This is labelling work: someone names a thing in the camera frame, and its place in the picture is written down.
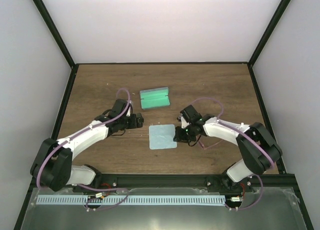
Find purple cable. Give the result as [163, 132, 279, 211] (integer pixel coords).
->
[190, 97, 276, 212]
[36, 87, 130, 212]

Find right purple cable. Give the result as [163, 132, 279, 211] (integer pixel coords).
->
[190, 97, 276, 212]

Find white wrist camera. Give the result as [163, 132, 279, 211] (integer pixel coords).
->
[177, 115, 190, 129]
[126, 100, 133, 117]

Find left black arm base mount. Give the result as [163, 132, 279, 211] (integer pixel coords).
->
[72, 175, 116, 193]

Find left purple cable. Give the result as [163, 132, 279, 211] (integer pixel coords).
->
[36, 87, 130, 212]

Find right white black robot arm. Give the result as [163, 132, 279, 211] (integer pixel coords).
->
[173, 105, 283, 192]

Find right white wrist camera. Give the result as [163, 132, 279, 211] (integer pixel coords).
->
[177, 115, 190, 129]

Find blue green glasses case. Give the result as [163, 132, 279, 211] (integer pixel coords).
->
[139, 87, 170, 110]

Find shiny metal front plate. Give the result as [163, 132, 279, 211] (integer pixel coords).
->
[22, 187, 306, 230]

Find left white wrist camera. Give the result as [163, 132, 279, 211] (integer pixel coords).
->
[126, 100, 133, 117]

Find pink transparent sunglasses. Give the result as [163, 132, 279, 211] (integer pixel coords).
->
[197, 139, 223, 150]

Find light blue slotted cable duct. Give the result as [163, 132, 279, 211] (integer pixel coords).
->
[35, 195, 226, 207]

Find light blue cleaning cloth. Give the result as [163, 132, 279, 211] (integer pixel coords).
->
[148, 124, 177, 150]

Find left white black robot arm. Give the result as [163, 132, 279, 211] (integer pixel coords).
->
[30, 99, 144, 192]

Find black aluminium frame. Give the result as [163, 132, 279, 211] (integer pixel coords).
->
[14, 0, 314, 230]

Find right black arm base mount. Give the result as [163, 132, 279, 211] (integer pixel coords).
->
[205, 174, 252, 195]

